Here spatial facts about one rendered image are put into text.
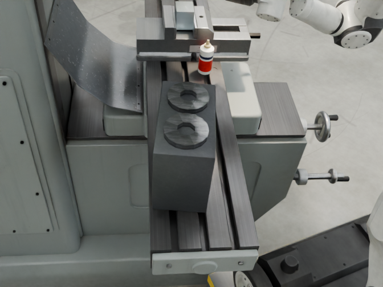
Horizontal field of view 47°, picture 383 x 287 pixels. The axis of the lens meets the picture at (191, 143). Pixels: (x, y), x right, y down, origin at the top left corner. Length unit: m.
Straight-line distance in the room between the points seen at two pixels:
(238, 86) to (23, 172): 0.74
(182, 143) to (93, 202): 0.87
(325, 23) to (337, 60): 2.03
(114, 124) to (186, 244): 0.55
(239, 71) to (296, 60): 1.66
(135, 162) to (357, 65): 2.17
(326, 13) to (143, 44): 0.52
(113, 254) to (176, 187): 0.93
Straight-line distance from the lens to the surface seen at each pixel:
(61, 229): 1.69
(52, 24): 1.25
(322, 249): 1.44
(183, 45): 1.34
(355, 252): 1.47
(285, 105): 1.57
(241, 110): 1.38
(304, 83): 2.97
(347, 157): 2.58
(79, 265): 1.80
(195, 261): 0.94
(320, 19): 1.24
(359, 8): 1.26
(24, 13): 1.11
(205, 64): 1.28
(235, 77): 1.50
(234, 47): 1.37
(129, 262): 1.78
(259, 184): 1.62
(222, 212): 0.98
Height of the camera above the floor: 1.76
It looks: 47 degrees down
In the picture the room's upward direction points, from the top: 6 degrees clockwise
